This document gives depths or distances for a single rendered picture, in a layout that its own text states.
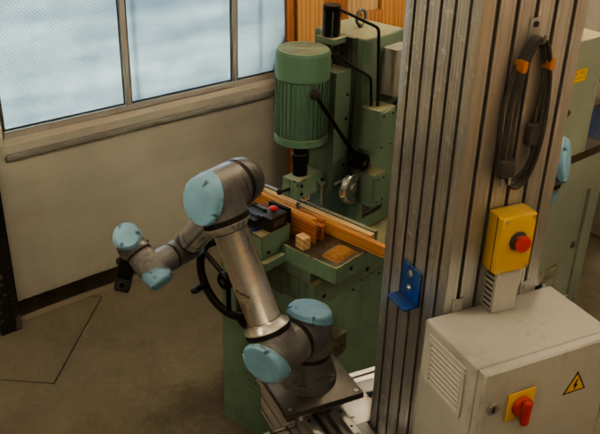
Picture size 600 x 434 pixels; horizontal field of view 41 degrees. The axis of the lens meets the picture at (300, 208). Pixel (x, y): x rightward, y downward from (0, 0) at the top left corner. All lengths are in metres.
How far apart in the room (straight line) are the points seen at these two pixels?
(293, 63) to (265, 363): 0.97
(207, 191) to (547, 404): 0.86
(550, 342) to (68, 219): 2.63
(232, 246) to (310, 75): 0.79
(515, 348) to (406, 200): 0.39
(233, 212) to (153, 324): 2.03
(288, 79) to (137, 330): 1.71
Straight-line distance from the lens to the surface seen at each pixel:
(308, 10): 4.12
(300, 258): 2.59
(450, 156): 1.60
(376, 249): 2.57
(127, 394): 3.45
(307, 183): 2.69
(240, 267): 1.89
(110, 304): 4.00
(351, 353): 2.96
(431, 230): 1.71
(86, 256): 3.99
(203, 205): 1.85
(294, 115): 2.53
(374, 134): 2.67
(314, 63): 2.48
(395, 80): 2.69
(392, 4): 4.54
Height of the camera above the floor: 2.19
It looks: 27 degrees down
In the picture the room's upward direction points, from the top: 2 degrees clockwise
